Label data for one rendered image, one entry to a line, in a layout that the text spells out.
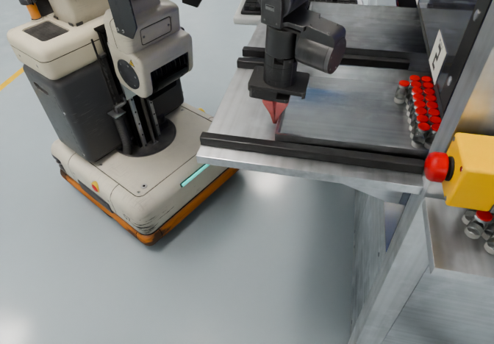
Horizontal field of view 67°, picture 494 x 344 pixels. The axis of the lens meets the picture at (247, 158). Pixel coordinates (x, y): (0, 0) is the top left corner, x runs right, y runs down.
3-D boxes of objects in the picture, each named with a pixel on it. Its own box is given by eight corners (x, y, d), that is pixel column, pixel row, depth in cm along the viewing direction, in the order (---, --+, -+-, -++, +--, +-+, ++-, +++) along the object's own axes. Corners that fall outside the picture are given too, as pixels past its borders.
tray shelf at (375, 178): (426, 20, 110) (428, 13, 109) (471, 202, 62) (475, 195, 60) (267, 10, 119) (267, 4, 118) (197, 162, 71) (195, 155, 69)
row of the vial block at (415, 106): (414, 93, 80) (420, 75, 77) (423, 149, 68) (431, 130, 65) (403, 92, 81) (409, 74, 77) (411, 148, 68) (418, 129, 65)
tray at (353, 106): (446, 87, 82) (451, 73, 80) (470, 171, 64) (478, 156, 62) (292, 73, 88) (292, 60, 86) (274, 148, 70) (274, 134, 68)
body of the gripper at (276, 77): (303, 102, 65) (309, 65, 59) (247, 92, 66) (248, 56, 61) (308, 81, 69) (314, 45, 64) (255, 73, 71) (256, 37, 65)
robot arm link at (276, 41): (280, 5, 61) (259, 18, 58) (317, 18, 58) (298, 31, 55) (276, 44, 66) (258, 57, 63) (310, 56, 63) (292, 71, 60)
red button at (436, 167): (448, 169, 52) (459, 148, 49) (453, 190, 49) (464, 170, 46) (420, 165, 52) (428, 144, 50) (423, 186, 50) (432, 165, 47)
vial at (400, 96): (403, 98, 79) (409, 80, 76) (404, 104, 78) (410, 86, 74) (392, 98, 80) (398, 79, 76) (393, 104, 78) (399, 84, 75)
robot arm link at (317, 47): (294, -35, 57) (261, -15, 52) (363, -16, 52) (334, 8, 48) (288, 36, 66) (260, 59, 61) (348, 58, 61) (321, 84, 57)
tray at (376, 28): (430, 20, 105) (434, 8, 103) (442, 68, 87) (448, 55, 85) (309, 13, 111) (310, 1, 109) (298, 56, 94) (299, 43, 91)
